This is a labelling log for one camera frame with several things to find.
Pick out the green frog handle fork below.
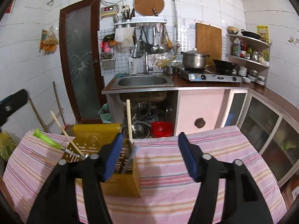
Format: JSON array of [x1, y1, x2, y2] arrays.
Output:
[[33, 129, 81, 158]]

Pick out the wooden chopstick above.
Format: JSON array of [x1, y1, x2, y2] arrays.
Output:
[[50, 111, 84, 159], [126, 99, 133, 144]]

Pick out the yellow plastic bag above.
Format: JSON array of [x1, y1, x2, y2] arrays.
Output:
[[0, 131, 17, 161]]

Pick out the yellow perforated utensil holder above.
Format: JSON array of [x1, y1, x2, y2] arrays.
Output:
[[73, 123, 140, 198]]

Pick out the hanging orange snack bag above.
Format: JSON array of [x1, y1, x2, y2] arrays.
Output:
[[39, 26, 59, 55]]

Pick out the glass cabinet doors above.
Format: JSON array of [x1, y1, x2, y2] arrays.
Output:
[[221, 90, 298, 187]]

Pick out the red box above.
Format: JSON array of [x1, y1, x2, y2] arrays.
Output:
[[5, 0, 16, 14]]

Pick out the pink cabinet door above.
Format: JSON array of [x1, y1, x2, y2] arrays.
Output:
[[175, 89, 225, 136]]

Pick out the dark wooden glass door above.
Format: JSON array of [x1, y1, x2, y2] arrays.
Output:
[[59, 0, 107, 124]]

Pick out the red bowl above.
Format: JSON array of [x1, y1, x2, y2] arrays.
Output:
[[151, 121, 173, 138]]

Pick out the steel sink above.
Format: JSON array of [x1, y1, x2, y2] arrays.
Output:
[[113, 74, 173, 88]]

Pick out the gas stove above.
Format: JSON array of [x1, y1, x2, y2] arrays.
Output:
[[177, 68, 242, 83]]

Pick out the black wok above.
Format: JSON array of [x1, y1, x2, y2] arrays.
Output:
[[213, 59, 236, 74]]

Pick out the steel cooking pot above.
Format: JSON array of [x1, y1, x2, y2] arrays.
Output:
[[180, 50, 210, 69]]

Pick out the steel utensil rack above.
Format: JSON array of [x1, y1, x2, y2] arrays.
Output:
[[114, 16, 167, 28]]

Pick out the round wooden board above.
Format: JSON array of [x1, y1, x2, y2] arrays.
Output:
[[133, 0, 165, 16]]

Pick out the rectangular wooden cutting board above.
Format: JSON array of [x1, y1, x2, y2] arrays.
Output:
[[196, 23, 222, 65]]

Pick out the wall control box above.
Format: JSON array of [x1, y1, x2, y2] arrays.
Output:
[[100, 5, 120, 17]]

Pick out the corner wall shelf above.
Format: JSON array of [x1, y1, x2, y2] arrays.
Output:
[[225, 26, 272, 87]]

